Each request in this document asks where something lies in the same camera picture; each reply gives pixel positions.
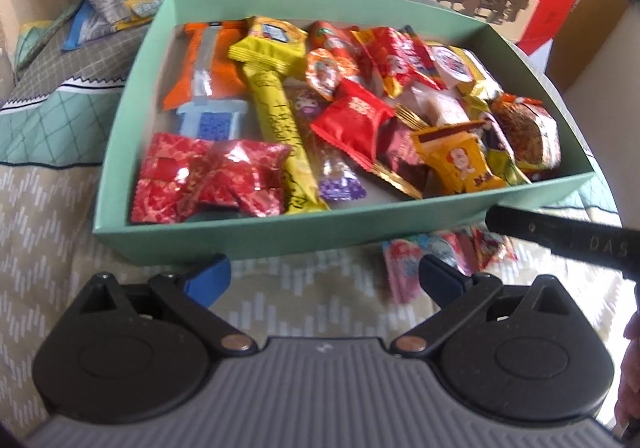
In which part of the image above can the orange noodle packet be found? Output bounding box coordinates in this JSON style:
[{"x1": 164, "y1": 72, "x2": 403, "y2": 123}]
[{"x1": 492, "y1": 95, "x2": 561, "y2": 173}]

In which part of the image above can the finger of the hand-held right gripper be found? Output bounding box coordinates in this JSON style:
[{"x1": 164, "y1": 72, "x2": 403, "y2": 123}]
[{"x1": 486, "y1": 205, "x2": 571, "y2": 256}]

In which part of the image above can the red cartoon packet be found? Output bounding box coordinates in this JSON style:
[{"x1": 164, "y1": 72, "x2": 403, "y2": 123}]
[{"x1": 350, "y1": 26, "x2": 446, "y2": 98}]

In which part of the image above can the blue white packet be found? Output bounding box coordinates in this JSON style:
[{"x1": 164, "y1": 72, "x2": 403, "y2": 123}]
[{"x1": 175, "y1": 100, "x2": 248, "y2": 143}]

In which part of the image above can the person's right hand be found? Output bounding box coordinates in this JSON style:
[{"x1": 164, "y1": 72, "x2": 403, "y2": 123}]
[{"x1": 619, "y1": 313, "x2": 640, "y2": 429}]

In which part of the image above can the pink printed candy packet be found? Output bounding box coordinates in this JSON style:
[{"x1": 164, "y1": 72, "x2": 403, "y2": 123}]
[{"x1": 382, "y1": 238, "x2": 436, "y2": 305}]

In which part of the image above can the mint green cardboard box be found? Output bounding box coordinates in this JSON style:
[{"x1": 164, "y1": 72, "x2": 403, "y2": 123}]
[{"x1": 92, "y1": 0, "x2": 596, "y2": 261}]

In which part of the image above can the plain red packet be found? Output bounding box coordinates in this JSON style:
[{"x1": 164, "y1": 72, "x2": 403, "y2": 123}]
[{"x1": 310, "y1": 80, "x2": 396, "y2": 173}]

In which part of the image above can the long yellow bar packet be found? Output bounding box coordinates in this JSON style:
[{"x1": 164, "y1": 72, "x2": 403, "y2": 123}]
[{"x1": 242, "y1": 62, "x2": 331, "y2": 216}]

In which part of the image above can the pale pink packet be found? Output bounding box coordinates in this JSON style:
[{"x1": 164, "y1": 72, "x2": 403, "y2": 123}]
[{"x1": 410, "y1": 82, "x2": 471, "y2": 129}]

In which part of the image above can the yellow dark label packet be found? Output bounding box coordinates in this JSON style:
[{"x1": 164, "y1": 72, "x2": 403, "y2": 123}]
[{"x1": 229, "y1": 16, "x2": 308, "y2": 78}]

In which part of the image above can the wooden wardrobe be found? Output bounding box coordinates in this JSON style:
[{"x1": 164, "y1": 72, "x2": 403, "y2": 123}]
[{"x1": 547, "y1": 0, "x2": 640, "y2": 91}]

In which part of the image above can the colourful cartoon candy packet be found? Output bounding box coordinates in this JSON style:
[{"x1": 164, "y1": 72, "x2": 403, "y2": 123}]
[{"x1": 447, "y1": 227, "x2": 517, "y2": 275}]

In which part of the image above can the blue white wrapper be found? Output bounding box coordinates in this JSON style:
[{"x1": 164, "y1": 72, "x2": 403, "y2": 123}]
[{"x1": 61, "y1": 2, "x2": 118, "y2": 51}]

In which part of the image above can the yellow striped packet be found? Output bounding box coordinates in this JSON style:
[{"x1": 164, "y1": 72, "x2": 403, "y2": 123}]
[{"x1": 450, "y1": 48, "x2": 503, "y2": 103}]

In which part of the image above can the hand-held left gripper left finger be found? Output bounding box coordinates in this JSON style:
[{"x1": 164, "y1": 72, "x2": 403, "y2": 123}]
[{"x1": 75, "y1": 253, "x2": 258, "y2": 354}]

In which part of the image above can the brown chocolate packet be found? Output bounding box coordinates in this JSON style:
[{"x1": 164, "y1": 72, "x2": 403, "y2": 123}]
[{"x1": 375, "y1": 102, "x2": 431, "y2": 199}]

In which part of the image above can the orange white long packet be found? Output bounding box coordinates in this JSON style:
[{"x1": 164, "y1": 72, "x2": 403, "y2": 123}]
[{"x1": 307, "y1": 20, "x2": 361, "y2": 78}]

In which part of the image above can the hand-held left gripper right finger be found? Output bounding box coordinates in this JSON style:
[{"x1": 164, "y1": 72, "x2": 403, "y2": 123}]
[{"x1": 387, "y1": 254, "x2": 571, "y2": 355}]

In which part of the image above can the yellow cartoon face packet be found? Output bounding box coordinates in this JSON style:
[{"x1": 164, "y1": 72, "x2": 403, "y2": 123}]
[{"x1": 410, "y1": 123, "x2": 506, "y2": 199}]

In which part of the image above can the yellow green cartoon packet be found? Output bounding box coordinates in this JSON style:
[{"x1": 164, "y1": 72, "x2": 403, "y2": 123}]
[{"x1": 480, "y1": 125, "x2": 532, "y2": 187}]

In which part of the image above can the purple packet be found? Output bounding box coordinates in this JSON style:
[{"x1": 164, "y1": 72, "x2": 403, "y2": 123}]
[{"x1": 295, "y1": 88, "x2": 368, "y2": 201}]

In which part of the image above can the red gold patterned packet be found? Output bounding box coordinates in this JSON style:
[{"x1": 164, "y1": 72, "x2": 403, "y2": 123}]
[
  {"x1": 131, "y1": 132, "x2": 211, "y2": 225},
  {"x1": 200, "y1": 139, "x2": 293, "y2": 219}
]

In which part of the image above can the white round lidded cup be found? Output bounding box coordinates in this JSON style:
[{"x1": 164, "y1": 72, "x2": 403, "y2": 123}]
[{"x1": 432, "y1": 45, "x2": 476, "y2": 88}]

